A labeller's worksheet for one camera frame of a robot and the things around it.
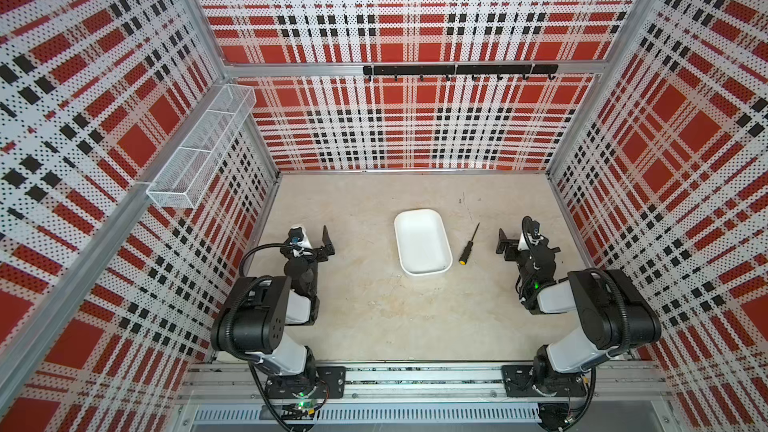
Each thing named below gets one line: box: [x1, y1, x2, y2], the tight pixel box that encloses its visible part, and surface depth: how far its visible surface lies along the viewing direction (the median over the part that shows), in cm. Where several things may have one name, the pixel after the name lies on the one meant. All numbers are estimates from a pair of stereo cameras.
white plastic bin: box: [394, 209, 453, 276], surface depth 101 cm
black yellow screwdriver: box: [458, 222, 480, 265], surface depth 97 cm
